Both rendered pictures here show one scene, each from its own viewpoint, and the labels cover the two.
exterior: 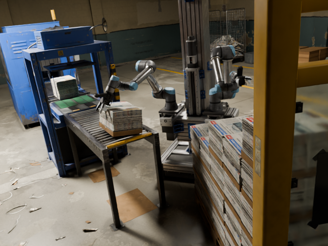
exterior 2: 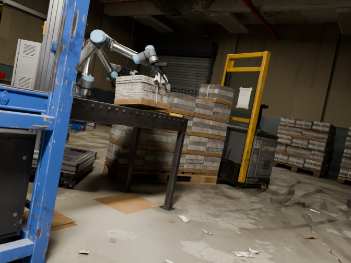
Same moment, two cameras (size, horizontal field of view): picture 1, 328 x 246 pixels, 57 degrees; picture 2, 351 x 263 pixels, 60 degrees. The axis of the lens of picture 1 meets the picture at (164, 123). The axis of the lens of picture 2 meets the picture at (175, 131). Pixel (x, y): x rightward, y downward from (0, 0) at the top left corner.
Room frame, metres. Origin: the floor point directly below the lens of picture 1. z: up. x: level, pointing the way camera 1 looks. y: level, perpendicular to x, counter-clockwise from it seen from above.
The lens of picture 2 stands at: (3.58, 2.83, 0.81)
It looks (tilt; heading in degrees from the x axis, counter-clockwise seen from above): 3 degrees down; 243
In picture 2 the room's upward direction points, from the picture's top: 11 degrees clockwise
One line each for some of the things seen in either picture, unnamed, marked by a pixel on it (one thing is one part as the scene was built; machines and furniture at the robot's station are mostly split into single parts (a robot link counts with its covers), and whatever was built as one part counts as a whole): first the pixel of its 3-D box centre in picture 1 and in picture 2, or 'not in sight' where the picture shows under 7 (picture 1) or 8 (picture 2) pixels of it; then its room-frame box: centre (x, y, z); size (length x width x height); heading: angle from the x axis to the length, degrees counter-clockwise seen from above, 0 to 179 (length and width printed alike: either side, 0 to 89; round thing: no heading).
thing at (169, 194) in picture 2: (112, 194); (174, 170); (2.33, 0.53, 0.34); 0.06 x 0.06 x 0.68; 29
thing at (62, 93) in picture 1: (64, 87); not in sight; (4.40, 1.40, 0.93); 0.38 x 0.30 x 0.26; 29
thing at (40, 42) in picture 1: (63, 37); not in sight; (3.90, 1.12, 1.65); 0.60 x 0.45 x 0.20; 119
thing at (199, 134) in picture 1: (234, 194); (159, 145); (2.03, -0.50, 0.42); 1.17 x 0.39 x 0.83; 8
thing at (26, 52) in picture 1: (66, 49); not in sight; (3.90, 1.12, 1.50); 0.94 x 0.68 x 0.10; 119
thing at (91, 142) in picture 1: (82, 133); (133, 117); (2.88, 0.84, 0.74); 1.34 x 0.05 x 0.12; 29
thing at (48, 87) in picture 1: (58, 92); not in sight; (4.88, 1.67, 0.75); 1.53 x 0.64 x 0.10; 29
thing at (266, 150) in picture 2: not in sight; (245, 156); (0.52, -0.70, 0.40); 0.69 x 0.55 x 0.80; 98
